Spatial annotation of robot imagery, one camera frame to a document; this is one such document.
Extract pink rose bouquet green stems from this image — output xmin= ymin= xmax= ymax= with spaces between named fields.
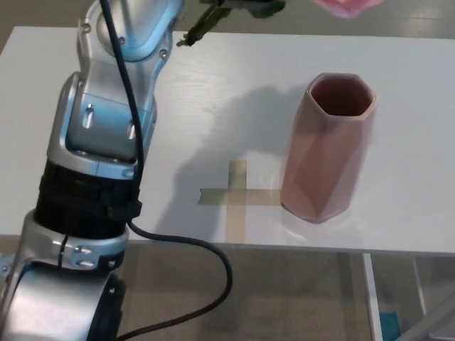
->
xmin=176 ymin=0 xmax=385 ymax=49

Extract pink faceted ceramic vase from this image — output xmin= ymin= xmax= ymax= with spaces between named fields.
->
xmin=280 ymin=72 xmax=378 ymax=224

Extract short beige tape strip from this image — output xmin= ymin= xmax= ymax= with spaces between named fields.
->
xmin=198 ymin=188 xmax=284 ymax=207

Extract white table leg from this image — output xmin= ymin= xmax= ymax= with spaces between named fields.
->
xmin=362 ymin=252 xmax=387 ymax=341
xmin=414 ymin=255 xmax=427 ymax=317

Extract teal floor marker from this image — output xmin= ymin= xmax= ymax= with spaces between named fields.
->
xmin=380 ymin=311 xmax=402 ymax=341

